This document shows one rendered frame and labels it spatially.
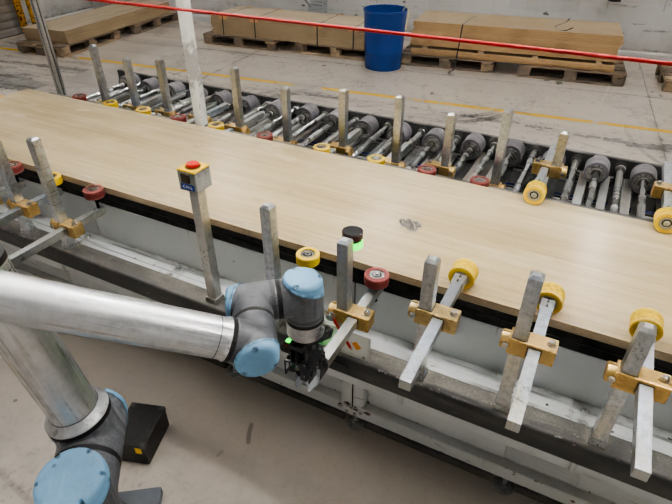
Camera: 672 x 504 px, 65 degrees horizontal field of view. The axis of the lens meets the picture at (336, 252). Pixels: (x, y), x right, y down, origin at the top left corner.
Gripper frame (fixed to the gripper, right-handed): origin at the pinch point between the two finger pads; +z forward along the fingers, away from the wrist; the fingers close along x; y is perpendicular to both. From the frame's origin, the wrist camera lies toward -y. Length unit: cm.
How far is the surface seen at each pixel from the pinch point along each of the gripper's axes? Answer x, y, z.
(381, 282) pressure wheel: 2.7, -38.9, -7.7
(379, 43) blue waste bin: -213, -541, 47
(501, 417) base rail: 47, -23, 13
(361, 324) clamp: 2.8, -24.4, -2.1
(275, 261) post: -27.3, -26.1, -14.0
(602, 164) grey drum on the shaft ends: 56, -174, -3
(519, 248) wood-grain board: 37, -78, -8
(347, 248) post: -2.4, -25.1, -27.1
